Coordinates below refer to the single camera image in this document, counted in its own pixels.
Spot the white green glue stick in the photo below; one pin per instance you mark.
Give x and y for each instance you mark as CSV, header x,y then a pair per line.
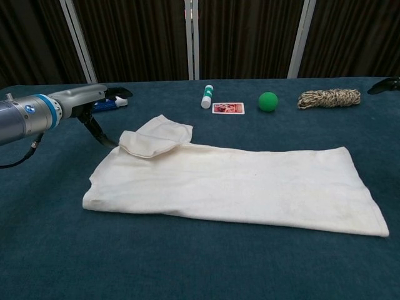
x,y
207,97

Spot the white T-shirt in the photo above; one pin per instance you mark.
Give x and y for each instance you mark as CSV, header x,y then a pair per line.
x,y
234,193

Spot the blue white toothpaste tube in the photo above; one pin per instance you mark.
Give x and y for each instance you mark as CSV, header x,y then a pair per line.
x,y
107,106

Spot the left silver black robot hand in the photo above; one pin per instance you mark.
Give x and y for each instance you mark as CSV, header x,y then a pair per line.
x,y
78,100

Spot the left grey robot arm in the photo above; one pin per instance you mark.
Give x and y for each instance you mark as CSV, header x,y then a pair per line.
x,y
18,118

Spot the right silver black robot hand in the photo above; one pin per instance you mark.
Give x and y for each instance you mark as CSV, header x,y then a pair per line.
x,y
389,85

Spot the red playing card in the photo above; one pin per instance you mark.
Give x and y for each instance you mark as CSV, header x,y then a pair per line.
x,y
228,108

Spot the dark curtain partition panel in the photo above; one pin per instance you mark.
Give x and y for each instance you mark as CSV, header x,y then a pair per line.
x,y
31,37
359,37
134,37
250,37

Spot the green ball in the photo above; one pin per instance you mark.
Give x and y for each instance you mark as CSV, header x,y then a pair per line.
x,y
268,101

